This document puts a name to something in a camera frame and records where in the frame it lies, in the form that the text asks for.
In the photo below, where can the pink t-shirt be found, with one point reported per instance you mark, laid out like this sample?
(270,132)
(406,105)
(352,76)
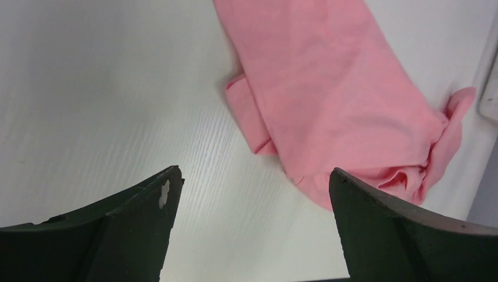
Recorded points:
(321,88)

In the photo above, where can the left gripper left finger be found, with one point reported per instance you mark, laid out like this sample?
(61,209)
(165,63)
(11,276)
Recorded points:
(123,237)

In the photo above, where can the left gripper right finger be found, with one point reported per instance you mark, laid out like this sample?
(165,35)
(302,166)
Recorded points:
(385,238)

